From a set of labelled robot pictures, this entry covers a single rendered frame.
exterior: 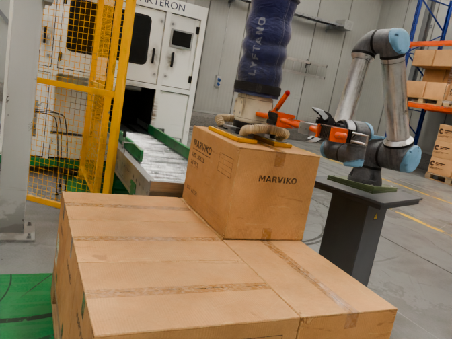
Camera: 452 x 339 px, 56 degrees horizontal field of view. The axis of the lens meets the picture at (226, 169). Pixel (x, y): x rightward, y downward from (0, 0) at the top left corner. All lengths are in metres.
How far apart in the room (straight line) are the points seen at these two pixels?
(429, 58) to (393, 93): 8.80
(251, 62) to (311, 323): 1.15
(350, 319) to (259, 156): 0.72
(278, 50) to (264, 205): 0.70
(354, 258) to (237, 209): 0.93
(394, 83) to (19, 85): 2.12
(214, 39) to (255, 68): 9.89
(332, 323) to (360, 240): 1.09
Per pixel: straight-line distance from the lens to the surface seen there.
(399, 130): 2.34
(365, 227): 2.47
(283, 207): 1.90
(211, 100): 11.87
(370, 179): 2.48
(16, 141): 2.93
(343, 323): 1.48
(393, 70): 2.24
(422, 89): 10.96
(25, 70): 2.88
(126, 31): 3.00
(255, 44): 1.99
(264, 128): 1.89
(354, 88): 2.23
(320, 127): 1.58
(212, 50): 11.82
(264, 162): 1.79
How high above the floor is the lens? 1.16
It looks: 11 degrees down
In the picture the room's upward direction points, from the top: 10 degrees clockwise
